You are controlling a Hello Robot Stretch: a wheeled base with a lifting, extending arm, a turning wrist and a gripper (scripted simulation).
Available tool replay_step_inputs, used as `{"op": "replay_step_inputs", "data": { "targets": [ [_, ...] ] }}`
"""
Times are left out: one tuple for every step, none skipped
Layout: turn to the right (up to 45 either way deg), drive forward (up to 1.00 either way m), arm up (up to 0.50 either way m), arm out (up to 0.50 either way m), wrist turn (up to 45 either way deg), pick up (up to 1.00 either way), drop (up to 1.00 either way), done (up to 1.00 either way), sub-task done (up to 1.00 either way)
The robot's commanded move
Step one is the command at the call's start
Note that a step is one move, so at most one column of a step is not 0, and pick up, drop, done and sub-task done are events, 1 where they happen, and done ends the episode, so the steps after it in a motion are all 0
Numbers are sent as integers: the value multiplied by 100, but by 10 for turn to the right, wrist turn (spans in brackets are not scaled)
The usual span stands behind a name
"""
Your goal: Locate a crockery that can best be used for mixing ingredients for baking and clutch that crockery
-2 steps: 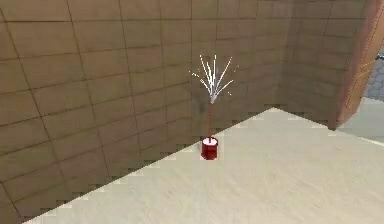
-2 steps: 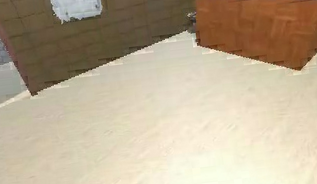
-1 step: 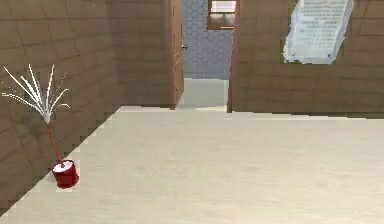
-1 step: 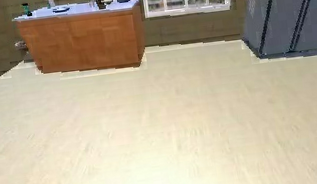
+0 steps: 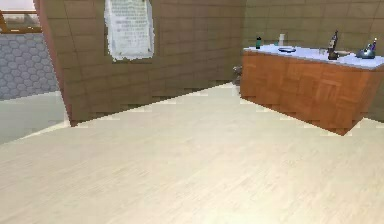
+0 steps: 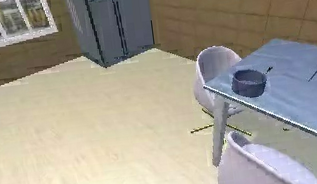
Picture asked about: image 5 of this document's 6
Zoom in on small grey floor object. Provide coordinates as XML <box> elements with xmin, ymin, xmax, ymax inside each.
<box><xmin>232</xmin><ymin>65</ymin><xmax>243</xmax><ymax>85</ymax></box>

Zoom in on orange wooden kitchen counter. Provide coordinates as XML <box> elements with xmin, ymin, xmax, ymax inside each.
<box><xmin>239</xmin><ymin>44</ymin><xmax>384</xmax><ymax>137</ymax></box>

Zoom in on dark wine bottle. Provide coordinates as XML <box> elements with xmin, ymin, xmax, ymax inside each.
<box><xmin>327</xmin><ymin>30</ymin><xmax>340</xmax><ymax>61</ymax></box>

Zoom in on brown wooden framed window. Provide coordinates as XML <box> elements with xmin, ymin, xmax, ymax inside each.
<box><xmin>0</xmin><ymin>9</ymin><xmax>43</xmax><ymax>35</ymax></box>

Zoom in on white paper wall poster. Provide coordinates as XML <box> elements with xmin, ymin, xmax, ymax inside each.
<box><xmin>103</xmin><ymin>0</ymin><xmax>155</xmax><ymax>62</ymax></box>

